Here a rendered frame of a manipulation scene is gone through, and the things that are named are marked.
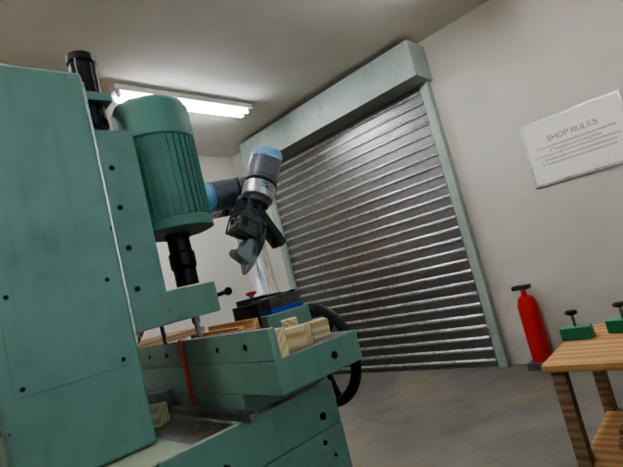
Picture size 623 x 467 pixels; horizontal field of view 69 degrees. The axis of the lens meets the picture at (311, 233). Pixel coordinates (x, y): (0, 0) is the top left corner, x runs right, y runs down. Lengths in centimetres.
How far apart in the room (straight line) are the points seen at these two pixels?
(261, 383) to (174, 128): 59
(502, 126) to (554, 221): 80
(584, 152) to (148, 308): 311
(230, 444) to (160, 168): 58
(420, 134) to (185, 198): 315
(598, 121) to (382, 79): 159
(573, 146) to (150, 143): 301
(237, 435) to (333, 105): 363
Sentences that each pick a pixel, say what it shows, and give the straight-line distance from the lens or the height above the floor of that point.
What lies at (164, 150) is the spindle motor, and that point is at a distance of 107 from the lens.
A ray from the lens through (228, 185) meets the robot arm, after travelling 137.
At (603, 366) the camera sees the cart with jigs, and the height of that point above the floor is 52.
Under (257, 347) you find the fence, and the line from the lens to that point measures 83.
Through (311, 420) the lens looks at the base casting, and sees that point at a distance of 99.
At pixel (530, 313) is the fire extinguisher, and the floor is 40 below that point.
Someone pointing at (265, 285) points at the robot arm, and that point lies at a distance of 182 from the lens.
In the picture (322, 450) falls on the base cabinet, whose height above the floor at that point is 68.
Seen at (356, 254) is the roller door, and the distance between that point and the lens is 440.
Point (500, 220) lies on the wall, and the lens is 376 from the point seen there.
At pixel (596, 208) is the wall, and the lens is 359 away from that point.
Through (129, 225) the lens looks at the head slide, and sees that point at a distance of 99.
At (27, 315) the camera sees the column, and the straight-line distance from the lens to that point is 87.
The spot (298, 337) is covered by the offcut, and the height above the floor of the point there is 92.
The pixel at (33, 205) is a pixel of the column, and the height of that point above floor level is 126.
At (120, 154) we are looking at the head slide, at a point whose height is 137.
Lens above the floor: 102
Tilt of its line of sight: 6 degrees up
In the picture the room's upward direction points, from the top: 14 degrees counter-clockwise
